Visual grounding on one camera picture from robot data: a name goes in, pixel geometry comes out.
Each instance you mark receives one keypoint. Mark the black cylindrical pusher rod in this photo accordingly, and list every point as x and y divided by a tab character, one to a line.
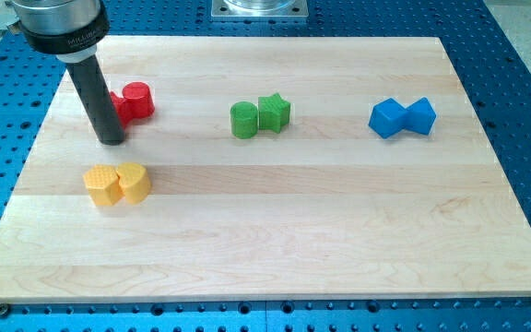
93	92

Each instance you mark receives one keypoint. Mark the yellow hexagon block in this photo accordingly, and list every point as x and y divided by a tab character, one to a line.
102	183

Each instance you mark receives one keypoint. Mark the yellow heart block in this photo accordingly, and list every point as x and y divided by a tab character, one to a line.
134	181

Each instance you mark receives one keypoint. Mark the red star block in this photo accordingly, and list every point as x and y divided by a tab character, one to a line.
121	108

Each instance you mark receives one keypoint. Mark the red cylinder block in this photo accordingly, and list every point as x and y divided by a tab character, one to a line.
138	103

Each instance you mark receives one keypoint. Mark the green cylinder block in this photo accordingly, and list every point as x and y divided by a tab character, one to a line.
243	119

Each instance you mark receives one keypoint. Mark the green star block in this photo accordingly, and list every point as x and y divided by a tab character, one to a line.
273	112

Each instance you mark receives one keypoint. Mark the light wooden board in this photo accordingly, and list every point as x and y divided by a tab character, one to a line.
326	209

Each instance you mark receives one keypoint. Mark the blue cube block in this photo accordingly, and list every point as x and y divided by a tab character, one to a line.
388	118

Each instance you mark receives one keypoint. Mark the blue diamond block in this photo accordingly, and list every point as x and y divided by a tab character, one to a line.
420	117

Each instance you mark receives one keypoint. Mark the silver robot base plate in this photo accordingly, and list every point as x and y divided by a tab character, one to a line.
259	9

